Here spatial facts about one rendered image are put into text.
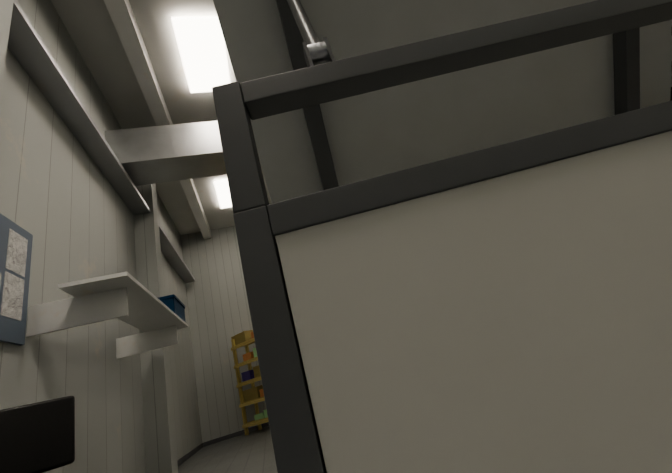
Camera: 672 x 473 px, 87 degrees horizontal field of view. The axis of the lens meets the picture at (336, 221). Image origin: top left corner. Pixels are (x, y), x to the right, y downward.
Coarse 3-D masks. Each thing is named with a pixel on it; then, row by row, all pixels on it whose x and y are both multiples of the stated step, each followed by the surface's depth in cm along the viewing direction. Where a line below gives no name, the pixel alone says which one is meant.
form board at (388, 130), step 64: (256, 0) 82; (320, 0) 84; (384, 0) 86; (448, 0) 88; (512, 0) 90; (576, 0) 92; (256, 64) 85; (512, 64) 94; (576, 64) 96; (640, 64) 98; (256, 128) 89; (384, 128) 93; (448, 128) 95; (512, 128) 98
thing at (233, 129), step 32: (608, 0) 53; (640, 0) 52; (480, 32) 51; (512, 32) 51; (544, 32) 51; (576, 32) 53; (608, 32) 54; (320, 64) 50; (352, 64) 50; (384, 64) 49; (416, 64) 50; (448, 64) 51; (480, 64) 53; (224, 96) 48; (256, 96) 48; (288, 96) 49; (320, 96) 50; (224, 128) 46; (224, 160) 44; (256, 160) 44; (256, 192) 42
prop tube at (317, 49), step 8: (288, 0) 65; (296, 0) 63; (296, 8) 61; (296, 16) 60; (304, 16) 59; (304, 24) 57; (304, 32) 56; (312, 32) 55; (304, 40) 56; (312, 40) 54; (312, 48) 51; (320, 48) 52; (312, 56) 52; (320, 56) 52; (328, 56) 52
